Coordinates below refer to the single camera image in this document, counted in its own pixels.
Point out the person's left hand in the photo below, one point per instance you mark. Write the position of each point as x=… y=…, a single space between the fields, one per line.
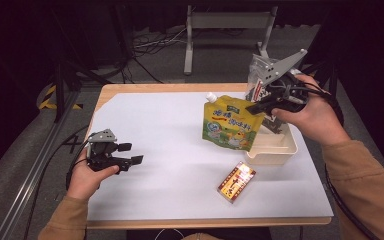
x=85 y=181

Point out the white plastic container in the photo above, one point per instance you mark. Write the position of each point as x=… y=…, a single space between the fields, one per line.
x=275 y=148

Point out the wooden table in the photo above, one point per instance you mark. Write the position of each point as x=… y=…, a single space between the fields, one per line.
x=166 y=87

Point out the small red and yellow box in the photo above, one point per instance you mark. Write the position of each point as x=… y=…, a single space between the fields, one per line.
x=236 y=181

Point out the grey metal stand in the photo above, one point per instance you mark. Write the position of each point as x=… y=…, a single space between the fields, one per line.
x=228 y=20

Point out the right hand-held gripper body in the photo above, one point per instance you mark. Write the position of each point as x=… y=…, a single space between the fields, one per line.
x=281 y=70

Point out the yellow and black floor tape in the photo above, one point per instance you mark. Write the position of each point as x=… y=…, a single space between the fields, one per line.
x=46 y=100

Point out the white table mat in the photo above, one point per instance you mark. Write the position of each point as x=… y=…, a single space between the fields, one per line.
x=173 y=126

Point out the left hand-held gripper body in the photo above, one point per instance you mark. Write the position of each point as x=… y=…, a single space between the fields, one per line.
x=101 y=150

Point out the person's right hand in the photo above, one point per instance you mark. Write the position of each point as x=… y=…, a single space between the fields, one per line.
x=313 y=113

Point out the yellow spout drink pouch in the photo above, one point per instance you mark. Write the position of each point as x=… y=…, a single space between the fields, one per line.
x=228 y=121

